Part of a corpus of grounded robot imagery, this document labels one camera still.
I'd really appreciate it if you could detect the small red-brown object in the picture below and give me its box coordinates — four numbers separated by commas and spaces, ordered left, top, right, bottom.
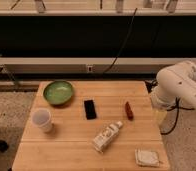
125, 102, 134, 120

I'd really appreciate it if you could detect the white square sponge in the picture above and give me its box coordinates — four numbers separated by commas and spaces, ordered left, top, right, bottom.
135, 149, 160, 167

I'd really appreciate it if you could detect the white wall outlet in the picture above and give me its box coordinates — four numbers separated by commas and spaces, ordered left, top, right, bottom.
88, 66, 93, 73

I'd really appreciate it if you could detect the white ceramic cup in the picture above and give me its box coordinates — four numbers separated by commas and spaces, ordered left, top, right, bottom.
31, 108, 53, 133

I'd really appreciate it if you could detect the black rectangular block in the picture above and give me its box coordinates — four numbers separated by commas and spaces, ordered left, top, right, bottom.
84, 100, 97, 120

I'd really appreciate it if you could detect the black floor cable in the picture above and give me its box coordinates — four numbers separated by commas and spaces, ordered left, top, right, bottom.
146, 79, 195, 136

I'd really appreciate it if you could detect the green ceramic bowl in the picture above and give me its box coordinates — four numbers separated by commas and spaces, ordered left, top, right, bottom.
43, 81, 74, 105

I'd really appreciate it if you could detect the black hanging cable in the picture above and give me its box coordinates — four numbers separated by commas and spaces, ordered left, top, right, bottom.
102, 7, 138, 75

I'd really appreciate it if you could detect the white tube bottle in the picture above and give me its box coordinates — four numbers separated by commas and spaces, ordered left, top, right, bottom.
92, 121, 123, 153

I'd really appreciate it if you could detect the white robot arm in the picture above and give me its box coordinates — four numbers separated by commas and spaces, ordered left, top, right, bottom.
150, 61, 196, 125

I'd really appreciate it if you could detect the black chair base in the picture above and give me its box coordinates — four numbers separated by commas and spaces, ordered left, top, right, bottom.
0, 140, 9, 152

